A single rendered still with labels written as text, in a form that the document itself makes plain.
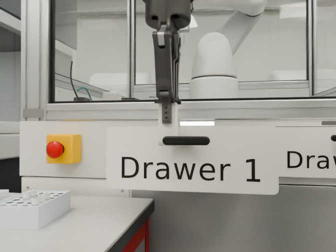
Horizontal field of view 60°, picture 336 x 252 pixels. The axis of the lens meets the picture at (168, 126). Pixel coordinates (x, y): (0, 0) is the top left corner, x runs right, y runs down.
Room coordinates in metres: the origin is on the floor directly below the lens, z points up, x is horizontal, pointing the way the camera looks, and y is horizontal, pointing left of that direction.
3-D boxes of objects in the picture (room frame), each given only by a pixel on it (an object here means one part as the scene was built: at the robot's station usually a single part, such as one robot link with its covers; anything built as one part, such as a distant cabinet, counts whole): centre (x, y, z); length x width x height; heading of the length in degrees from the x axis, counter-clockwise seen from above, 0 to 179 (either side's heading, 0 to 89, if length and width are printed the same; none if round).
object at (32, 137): (1.15, -0.19, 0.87); 1.02 x 0.95 x 0.14; 80
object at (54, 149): (0.69, 0.27, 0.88); 0.04 x 0.03 x 0.04; 80
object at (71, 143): (0.72, 0.26, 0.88); 0.07 x 0.05 x 0.07; 80
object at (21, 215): (0.54, 0.25, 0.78); 0.12 x 0.08 x 0.04; 175
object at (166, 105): (0.46, 0.00, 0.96); 0.03 x 0.01 x 0.05; 170
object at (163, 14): (0.48, 0.00, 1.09); 0.08 x 0.07 x 0.09; 170
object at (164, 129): (0.47, 0.00, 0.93); 0.03 x 0.01 x 0.07; 80
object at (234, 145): (0.50, -0.04, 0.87); 0.29 x 0.02 x 0.11; 80
